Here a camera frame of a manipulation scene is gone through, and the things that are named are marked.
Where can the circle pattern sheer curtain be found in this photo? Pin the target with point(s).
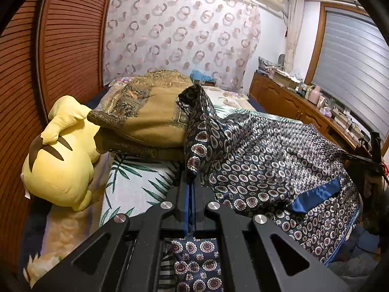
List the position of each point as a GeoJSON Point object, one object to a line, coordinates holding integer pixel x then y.
{"type": "Point", "coordinates": [182, 30]}

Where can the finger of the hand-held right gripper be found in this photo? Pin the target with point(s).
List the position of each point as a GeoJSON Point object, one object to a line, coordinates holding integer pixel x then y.
{"type": "Point", "coordinates": [357, 158]}

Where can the pink bottle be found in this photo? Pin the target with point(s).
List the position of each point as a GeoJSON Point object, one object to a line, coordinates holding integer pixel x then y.
{"type": "Point", "coordinates": [314, 95]}

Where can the teal box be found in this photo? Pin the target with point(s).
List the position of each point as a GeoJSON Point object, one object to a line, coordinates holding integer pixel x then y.
{"type": "Point", "coordinates": [202, 77]}

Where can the leaf print bed sheet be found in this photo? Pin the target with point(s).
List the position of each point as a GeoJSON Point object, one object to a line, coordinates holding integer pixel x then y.
{"type": "Point", "coordinates": [133, 173]}

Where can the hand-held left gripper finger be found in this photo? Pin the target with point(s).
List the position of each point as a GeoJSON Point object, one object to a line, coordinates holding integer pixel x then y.
{"type": "Point", "coordinates": [192, 219]}
{"type": "Point", "coordinates": [186, 213]}

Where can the yellow plush toy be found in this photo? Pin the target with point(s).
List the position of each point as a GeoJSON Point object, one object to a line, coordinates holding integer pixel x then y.
{"type": "Point", "coordinates": [60, 170]}

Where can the grey window blind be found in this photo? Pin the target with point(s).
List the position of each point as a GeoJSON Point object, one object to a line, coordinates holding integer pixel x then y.
{"type": "Point", "coordinates": [352, 67]}

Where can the beige side curtain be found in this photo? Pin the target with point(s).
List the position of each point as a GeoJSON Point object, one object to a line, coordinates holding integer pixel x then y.
{"type": "Point", "coordinates": [294, 30]}

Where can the cardboard box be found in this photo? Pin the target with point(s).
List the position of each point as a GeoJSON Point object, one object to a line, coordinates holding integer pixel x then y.
{"type": "Point", "coordinates": [287, 80]}

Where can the long wooden cabinet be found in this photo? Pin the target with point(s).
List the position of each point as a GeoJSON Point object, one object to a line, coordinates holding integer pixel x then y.
{"type": "Point", "coordinates": [282, 100]}

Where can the person's right hand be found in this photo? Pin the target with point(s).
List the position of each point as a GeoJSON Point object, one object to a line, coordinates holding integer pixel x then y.
{"type": "Point", "coordinates": [373, 185]}

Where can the folded brown ornate blanket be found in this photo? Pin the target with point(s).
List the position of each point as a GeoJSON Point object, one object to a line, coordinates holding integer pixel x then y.
{"type": "Point", "coordinates": [152, 112]}

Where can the wooden louvered wardrobe door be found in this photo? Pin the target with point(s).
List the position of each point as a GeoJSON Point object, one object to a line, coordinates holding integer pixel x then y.
{"type": "Point", "coordinates": [60, 36]}

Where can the navy medallion print satin robe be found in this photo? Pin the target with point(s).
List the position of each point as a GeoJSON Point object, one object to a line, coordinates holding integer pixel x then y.
{"type": "Point", "coordinates": [273, 164]}

